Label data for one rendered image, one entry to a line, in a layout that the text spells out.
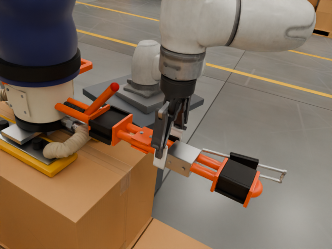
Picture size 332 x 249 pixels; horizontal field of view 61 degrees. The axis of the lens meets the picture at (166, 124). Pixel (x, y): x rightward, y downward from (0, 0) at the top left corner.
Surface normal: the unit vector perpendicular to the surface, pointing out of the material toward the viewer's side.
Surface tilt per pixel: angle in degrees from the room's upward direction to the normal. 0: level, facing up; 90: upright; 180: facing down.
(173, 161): 90
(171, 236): 0
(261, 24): 82
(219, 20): 88
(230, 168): 1
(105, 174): 0
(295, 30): 88
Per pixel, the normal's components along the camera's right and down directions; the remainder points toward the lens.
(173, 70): -0.48, 0.44
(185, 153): 0.12, -0.82
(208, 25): 0.15, 0.59
